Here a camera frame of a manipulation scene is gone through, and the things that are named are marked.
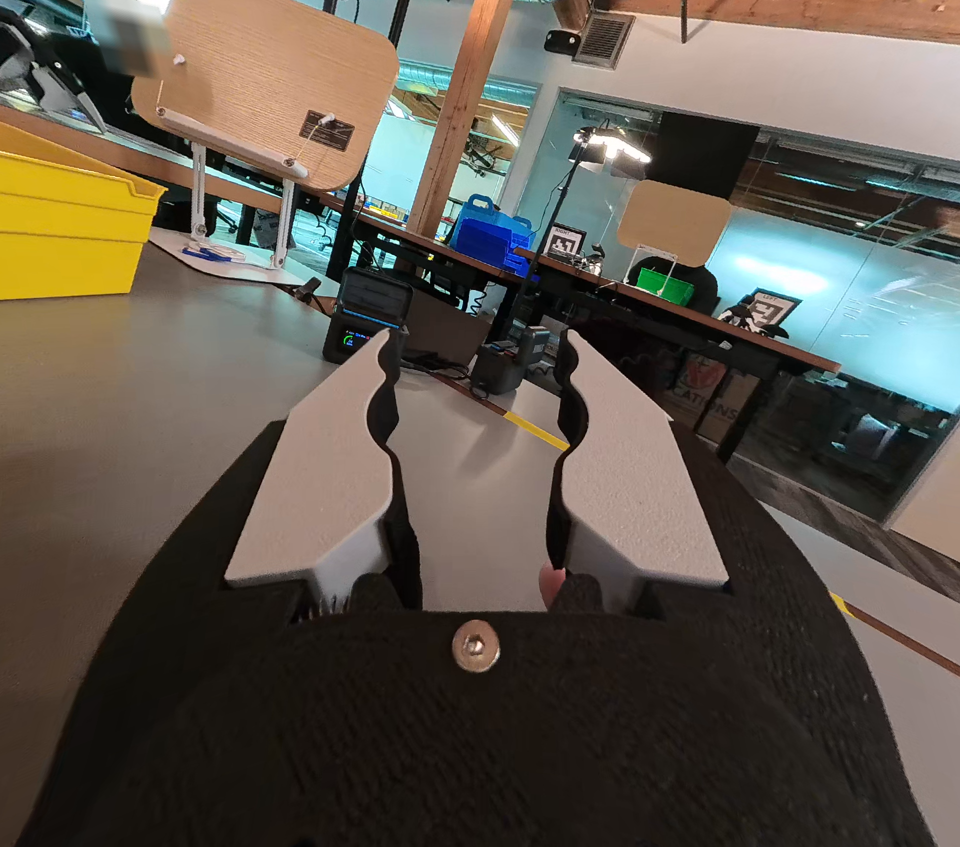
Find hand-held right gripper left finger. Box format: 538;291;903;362
225;328;421;601

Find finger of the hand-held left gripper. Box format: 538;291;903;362
30;63;108;132

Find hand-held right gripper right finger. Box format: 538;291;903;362
546;328;729;614

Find cardboard box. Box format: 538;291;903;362
660;352;759;447

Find yellow tape strip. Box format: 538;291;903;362
504;410;571;452

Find black label printer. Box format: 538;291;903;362
322;265;415;366

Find yellow plastic bin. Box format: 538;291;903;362
0;121;168;302

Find black battery charger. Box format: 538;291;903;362
470;325;556;396

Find wooden top desk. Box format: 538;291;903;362
322;190;845;466

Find green plastic bin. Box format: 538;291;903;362
636;267;696;307

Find large wooden book stand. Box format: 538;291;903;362
131;0;401;287

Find framed tag sign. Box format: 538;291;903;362
738;288;802;331

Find small tag sign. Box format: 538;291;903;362
541;224;588;261

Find blue plastic containers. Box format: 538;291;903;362
448;193;537;274

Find studio light on stand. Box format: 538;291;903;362
495;125;650;338

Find metal vent grille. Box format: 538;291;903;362
571;10;637;70

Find black cable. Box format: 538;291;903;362
401;352;481;383

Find black wall panel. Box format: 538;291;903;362
651;110;760;203

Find wooden post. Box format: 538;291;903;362
405;0;543;241

